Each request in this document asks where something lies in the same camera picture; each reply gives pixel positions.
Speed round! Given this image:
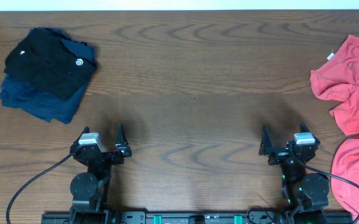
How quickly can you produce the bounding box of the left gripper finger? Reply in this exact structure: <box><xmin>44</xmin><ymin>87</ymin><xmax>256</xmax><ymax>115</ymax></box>
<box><xmin>78</xmin><ymin>126</ymin><xmax>90</xmax><ymax>138</ymax></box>
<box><xmin>115</xmin><ymin>123</ymin><xmax>132</xmax><ymax>157</ymax></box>

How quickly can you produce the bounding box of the red t-shirt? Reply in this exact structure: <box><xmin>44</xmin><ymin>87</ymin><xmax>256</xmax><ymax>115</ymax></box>
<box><xmin>310</xmin><ymin>35</ymin><xmax>359</xmax><ymax>217</ymax></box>

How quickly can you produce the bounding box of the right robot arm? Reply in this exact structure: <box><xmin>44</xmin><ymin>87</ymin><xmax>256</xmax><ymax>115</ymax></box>
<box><xmin>259</xmin><ymin>123</ymin><xmax>329</xmax><ymax>223</ymax></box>

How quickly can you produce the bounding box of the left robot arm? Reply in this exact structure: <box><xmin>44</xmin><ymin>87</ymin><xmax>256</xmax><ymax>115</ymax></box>
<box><xmin>69</xmin><ymin>124</ymin><xmax>132</xmax><ymax>224</ymax></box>

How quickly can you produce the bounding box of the navy blue folded shirt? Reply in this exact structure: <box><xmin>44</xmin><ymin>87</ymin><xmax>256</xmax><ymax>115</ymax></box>
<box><xmin>0</xmin><ymin>27</ymin><xmax>96</xmax><ymax>125</ymax></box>

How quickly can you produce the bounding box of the black folded shirt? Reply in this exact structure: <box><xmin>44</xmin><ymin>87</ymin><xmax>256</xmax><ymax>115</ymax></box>
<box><xmin>4</xmin><ymin>28</ymin><xmax>96</xmax><ymax>100</ymax></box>

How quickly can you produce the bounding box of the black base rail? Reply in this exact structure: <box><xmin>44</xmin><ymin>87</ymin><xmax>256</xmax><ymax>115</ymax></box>
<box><xmin>41</xmin><ymin>210</ymin><xmax>353</xmax><ymax>224</ymax></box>

